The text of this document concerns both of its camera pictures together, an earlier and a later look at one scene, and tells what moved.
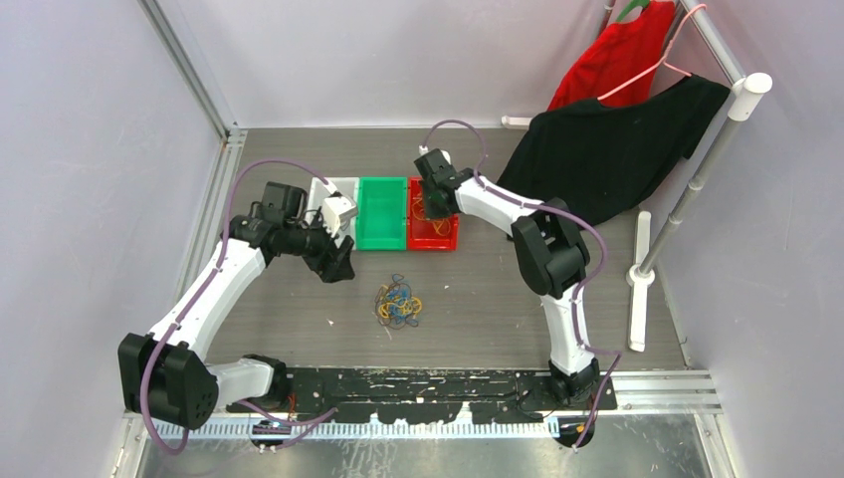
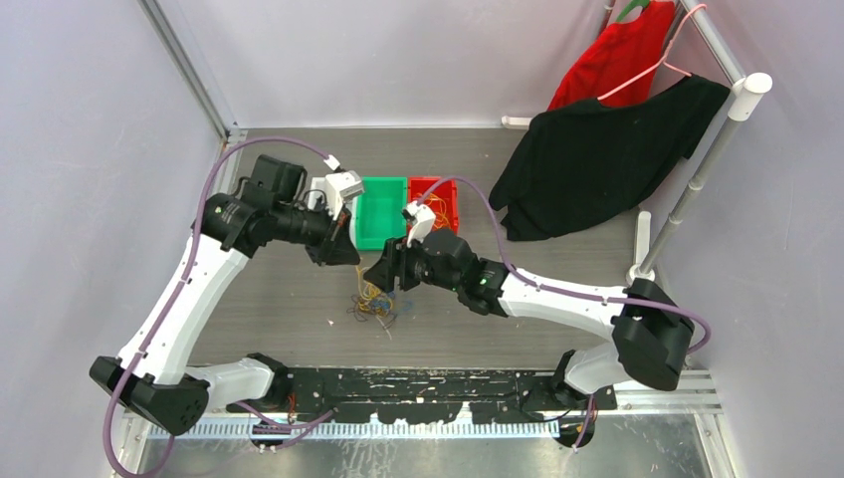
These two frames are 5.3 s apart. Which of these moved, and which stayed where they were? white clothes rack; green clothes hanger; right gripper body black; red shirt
Moved: right gripper body black
Stayed: white clothes rack; red shirt; green clothes hanger
